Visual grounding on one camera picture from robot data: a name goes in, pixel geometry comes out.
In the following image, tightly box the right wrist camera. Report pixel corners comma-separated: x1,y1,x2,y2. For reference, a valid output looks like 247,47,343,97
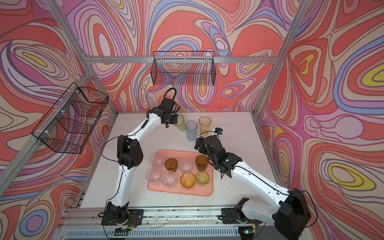
214,127,223,136

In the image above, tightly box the pink plastic tray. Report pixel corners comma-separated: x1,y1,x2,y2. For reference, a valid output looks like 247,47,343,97
147,150,214,197

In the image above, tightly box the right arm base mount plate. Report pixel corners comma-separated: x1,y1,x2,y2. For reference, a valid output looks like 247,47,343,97
218,208,249,224

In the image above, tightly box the olive brown short cup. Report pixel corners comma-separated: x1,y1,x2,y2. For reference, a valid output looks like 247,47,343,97
195,155,209,171

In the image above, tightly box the black wire basket left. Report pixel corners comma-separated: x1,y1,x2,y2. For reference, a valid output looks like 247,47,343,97
31,83,109,154

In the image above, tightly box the black wire basket back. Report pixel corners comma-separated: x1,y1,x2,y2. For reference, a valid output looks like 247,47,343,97
151,50,217,86

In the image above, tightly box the amber cup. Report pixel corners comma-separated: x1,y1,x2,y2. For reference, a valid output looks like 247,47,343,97
180,172,196,189

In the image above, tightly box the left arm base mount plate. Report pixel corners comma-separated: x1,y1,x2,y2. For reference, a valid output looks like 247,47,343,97
101,209,144,227

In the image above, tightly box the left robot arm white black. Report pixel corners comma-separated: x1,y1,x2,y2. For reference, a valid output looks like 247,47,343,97
102,88,180,226

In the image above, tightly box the tall orange cup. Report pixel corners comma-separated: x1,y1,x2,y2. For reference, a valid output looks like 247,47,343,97
199,116,212,134

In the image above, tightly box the tall yellow-green cup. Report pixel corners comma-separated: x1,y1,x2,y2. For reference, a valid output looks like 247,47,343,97
175,114,186,132

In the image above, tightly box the black wire basket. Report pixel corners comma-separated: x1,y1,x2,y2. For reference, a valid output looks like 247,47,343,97
151,50,217,86
31,83,109,154

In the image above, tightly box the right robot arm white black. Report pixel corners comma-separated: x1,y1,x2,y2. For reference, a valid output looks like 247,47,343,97
195,135,311,240

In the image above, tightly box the tall blue cup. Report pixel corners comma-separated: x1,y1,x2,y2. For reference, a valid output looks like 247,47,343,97
185,121,198,141

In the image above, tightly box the green short cup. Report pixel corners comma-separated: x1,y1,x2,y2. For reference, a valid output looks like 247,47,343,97
196,171,210,186

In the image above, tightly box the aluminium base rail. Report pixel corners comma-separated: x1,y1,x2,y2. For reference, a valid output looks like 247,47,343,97
60,201,275,226

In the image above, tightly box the clear short glass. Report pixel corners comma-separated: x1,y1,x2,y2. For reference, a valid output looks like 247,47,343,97
150,154,165,169
146,167,162,185
179,161,194,173
161,171,177,189

